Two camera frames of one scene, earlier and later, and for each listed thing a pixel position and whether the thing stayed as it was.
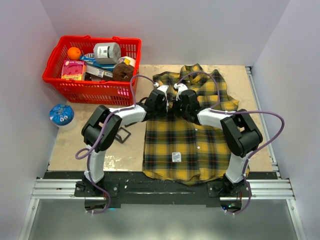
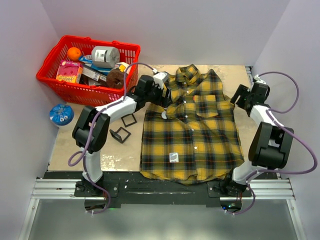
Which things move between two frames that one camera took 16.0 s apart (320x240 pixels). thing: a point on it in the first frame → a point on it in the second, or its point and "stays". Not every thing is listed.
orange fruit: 74,53 stays
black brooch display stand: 118,138 stays
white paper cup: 129,60 → 123,66
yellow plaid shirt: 178,149 stays
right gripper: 176,113 → 242,91
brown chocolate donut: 123,72 → 115,78
